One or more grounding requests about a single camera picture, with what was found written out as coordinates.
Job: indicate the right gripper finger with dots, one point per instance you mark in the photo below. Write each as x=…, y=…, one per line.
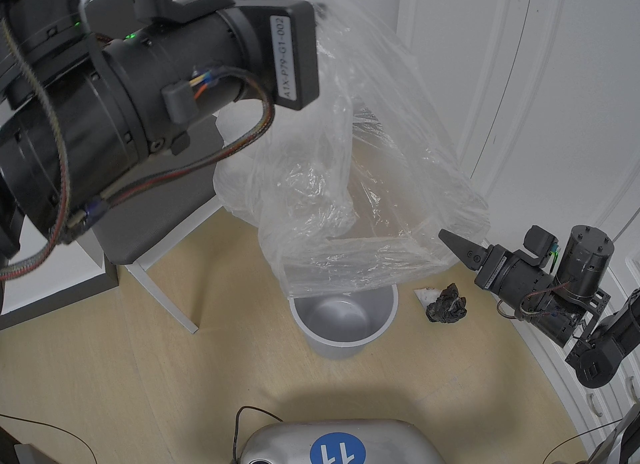
x=467, y=251

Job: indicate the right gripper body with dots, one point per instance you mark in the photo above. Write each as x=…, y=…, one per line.
x=515, y=277

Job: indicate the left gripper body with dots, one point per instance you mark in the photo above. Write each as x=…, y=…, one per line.
x=165, y=67

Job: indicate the clear plastic bag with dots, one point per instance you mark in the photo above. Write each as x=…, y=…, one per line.
x=380, y=177

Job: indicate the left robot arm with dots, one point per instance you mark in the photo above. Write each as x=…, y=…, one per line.
x=40, y=2

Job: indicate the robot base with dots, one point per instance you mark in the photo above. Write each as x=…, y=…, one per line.
x=340, y=444

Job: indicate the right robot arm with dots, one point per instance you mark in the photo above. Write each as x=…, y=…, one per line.
x=587, y=262

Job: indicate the crumpled black plastic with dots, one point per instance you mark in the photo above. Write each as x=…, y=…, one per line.
x=446, y=304

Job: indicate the white trash bin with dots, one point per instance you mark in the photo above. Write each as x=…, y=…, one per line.
x=345, y=347

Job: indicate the white paper scrap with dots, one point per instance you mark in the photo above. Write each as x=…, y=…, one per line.
x=424, y=296

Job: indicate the grey chair with white legs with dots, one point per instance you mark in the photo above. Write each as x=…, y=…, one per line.
x=150, y=212

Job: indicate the white wardrobe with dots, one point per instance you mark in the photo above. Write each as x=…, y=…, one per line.
x=525, y=102

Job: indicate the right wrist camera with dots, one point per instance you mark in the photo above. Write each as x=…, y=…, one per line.
x=540, y=247

